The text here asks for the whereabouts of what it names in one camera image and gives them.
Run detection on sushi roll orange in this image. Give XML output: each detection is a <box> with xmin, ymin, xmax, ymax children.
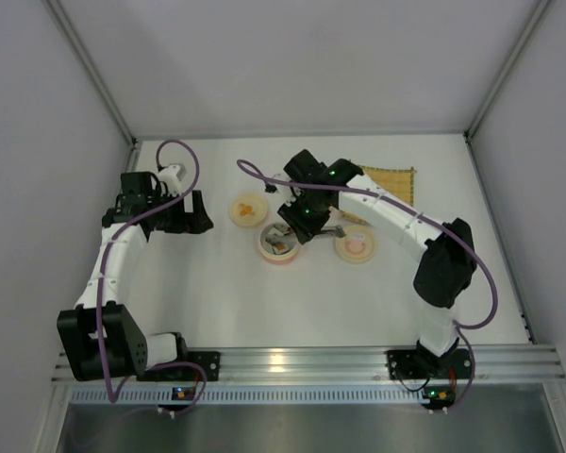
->
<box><xmin>272</xmin><ymin>242</ymin><xmax>294</xmax><ymax>256</ymax></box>

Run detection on slotted cable duct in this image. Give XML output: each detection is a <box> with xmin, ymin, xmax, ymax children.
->
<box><xmin>70</xmin><ymin>384</ymin><xmax>458</xmax><ymax>407</ymax></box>

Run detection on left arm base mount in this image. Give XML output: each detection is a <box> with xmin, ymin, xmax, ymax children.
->
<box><xmin>139</xmin><ymin>332</ymin><xmax>221</xmax><ymax>382</ymax></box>

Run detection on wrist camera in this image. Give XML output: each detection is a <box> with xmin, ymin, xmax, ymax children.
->
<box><xmin>157</xmin><ymin>163</ymin><xmax>187</xmax><ymax>193</ymax></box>
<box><xmin>263</xmin><ymin>172</ymin><xmax>296</xmax><ymax>194</ymax></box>

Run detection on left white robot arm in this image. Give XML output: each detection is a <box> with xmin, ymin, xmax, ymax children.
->
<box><xmin>57</xmin><ymin>164</ymin><xmax>213</xmax><ymax>382</ymax></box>

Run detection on right aluminium frame post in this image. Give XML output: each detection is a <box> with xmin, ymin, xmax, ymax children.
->
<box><xmin>463</xmin><ymin>0</ymin><xmax>555</xmax><ymax>144</ymax></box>

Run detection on purple cable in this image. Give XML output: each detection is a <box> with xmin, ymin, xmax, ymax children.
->
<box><xmin>236</xmin><ymin>159</ymin><xmax>500</xmax><ymax>416</ymax></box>
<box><xmin>102</xmin><ymin>139</ymin><xmax>211</xmax><ymax>416</ymax></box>

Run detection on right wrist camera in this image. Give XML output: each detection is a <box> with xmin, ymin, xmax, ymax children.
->
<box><xmin>263</xmin><ymin>172</ymin><xmax>296</xmax><ymax>194</ymax></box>

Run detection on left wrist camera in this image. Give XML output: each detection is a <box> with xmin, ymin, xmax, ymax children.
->
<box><xmin>157</xmin><ymin>163</ymin><xmax>187</xmax><ymax>193</ymax></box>

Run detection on sushi roll dark centre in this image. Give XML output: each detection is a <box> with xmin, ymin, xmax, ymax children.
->
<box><xmin>263</xmin><ymin>235</ymin><xmax>279</xmax><ymax>246</ymax></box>

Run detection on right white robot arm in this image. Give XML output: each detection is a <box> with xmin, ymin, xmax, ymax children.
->
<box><xmin>278</xmin><ymin>150</ymin><xmax>476</xmax><ymax>371</ymax></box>

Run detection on lid with orange knob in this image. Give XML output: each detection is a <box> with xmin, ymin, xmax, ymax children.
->
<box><xmin>228</xmin><ymin>193</ymin><xmax>269</xmax><ymax>228</ymax></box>

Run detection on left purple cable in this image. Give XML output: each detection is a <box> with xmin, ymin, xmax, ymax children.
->
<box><xmin>102</xmin><ymin>139</ymin><xmax>211</xmax><ymax>416</ymax></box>

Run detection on metal tongs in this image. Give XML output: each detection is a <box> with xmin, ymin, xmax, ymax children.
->
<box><xmin>260</xmin><ymin>223</ymin><xmax>346</xmax><ymax>245</ymax></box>

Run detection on lid with pink knob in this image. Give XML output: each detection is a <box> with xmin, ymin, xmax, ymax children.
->
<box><xmin>334</xmin><ymin>225</ymin><xmax>378</xmax><ymax>264</ymax></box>

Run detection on bamboo sushi mat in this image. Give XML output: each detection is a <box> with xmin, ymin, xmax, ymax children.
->
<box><xmin>360</xmin><ymin>165</ymin><xmax>416</xmax><ymax>206</ymax></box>

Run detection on orange bowl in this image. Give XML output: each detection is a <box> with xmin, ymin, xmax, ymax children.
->
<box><xmin>329</xmin><ymin>207</ymin><xmax>342</xmax><ymax>223</ymax></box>

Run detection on pink bowl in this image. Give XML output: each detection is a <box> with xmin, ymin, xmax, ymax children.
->
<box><xmin>258</xmin><ymin>223</ymin><xmax>301</xmax><ymax>265</ymax></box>

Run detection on left aluminium frame post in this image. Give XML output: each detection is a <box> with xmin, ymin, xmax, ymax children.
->
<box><xmin>42</xmin><ymin>0</ymin><xmax>137</xmax><ymax>149</ymax></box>

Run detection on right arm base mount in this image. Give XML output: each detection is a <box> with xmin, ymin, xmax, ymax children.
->
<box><xmin>385</xmin><ymin>341</ymin><xmax>474</xmax><ymax>381</ymax></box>

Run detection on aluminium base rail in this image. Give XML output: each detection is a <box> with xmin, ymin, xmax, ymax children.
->
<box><xmin>51</xmin><ymin>346</ymin><xmax>565</xmax><ymax>386</ymax></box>

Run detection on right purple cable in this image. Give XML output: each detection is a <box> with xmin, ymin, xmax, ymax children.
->
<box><xmin>236</xmin><ymin>159</ymin><xmax>500</xmax><ymax>416</ymax></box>

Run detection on aluminium frame post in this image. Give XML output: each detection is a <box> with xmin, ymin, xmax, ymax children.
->
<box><xmin>463</xmin><ymin>0</ymin><xmax>555</xmax><ymax>144</ymax></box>
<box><xmin>42</xmin><ymin>0</ymin><xmax>137</xmax><ymax>149</ymax></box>

